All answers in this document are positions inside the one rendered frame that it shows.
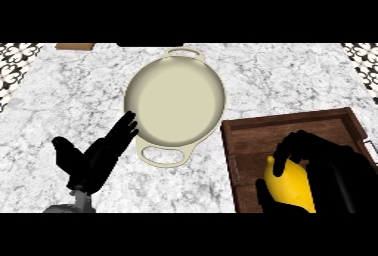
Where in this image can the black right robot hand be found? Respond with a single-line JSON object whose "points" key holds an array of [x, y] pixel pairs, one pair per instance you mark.
{"points": [[340, 173]]}

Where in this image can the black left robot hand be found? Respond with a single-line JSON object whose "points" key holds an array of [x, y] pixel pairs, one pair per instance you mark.
{"points": [[100, 156]]}

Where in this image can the yellow lemon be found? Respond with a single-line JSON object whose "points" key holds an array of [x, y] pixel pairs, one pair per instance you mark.
{"points": [[291, 187]]}

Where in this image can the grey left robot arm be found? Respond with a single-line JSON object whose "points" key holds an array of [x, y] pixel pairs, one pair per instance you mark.
{"points": [[74, 204]]}

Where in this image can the brown wooden tray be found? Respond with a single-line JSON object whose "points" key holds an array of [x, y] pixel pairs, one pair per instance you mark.
{"points": [[255, 143]]}

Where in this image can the cream oval pot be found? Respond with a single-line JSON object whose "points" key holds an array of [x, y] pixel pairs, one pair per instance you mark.
{"points": [[173, 101]]}

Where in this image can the brown wooden block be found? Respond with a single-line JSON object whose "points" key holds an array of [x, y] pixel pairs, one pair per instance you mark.
{"points": [[74, 46]]}

